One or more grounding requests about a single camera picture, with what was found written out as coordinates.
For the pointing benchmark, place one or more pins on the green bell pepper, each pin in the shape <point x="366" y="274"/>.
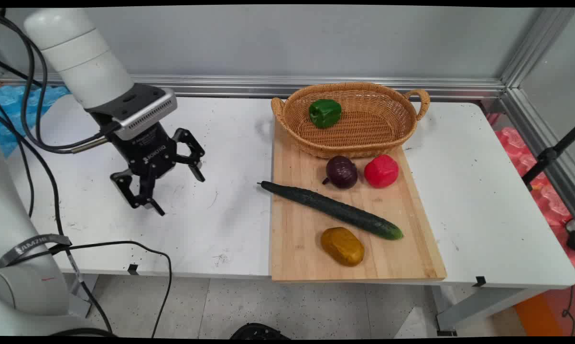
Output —
<point x="325" y="113"/>

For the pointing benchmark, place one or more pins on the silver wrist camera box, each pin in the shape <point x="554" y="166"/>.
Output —
<point x="148" y="114"/>

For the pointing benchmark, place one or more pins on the black tape marker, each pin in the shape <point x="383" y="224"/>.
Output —
<point x="133" y="269"/>
<point x="480" y="281"/>

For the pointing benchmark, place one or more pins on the aluminium frame corner post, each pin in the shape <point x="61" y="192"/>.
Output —
<point x="536" y="43"/>

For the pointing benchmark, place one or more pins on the brown yellow potato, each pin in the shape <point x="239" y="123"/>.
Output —
<point x="343" y="246"/>

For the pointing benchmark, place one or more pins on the gray table leg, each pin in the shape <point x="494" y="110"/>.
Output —
<point x="478" y="306"/>

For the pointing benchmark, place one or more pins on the red foam mat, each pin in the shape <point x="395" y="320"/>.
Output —
<point x="550" y="200"/>

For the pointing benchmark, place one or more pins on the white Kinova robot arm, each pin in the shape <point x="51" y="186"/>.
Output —
<point x="77" y="57"/>

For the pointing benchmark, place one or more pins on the red tomato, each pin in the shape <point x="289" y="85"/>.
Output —
<point x="381" y="171"/>

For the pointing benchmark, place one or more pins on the blue foam mat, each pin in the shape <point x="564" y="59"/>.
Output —
<point x="12" y="107"/>

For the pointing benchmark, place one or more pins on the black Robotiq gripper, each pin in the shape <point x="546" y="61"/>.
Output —
<point x="148" y="153"/>

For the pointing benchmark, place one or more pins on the long aluminium frame rail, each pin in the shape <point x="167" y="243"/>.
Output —
<point x="230" y="86"/>

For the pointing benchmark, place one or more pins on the dark green cucumber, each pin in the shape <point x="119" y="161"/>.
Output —
<point x="335" y="209"/>

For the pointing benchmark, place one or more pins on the aluminium frame side rail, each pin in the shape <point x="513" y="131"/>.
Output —
<point x="536" y="129"/>

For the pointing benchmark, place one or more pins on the wooden cutting board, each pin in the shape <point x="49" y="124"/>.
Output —
<point x="306" y="248"/>

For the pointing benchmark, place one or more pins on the purple onion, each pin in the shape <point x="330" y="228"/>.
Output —
<point x="342" y="172"/>

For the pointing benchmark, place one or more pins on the black tripod stand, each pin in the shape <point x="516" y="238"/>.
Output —
<point x="547" y="156"/>

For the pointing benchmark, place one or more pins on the black round floor object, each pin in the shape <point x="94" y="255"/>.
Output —
<point x="258" y="332"/>

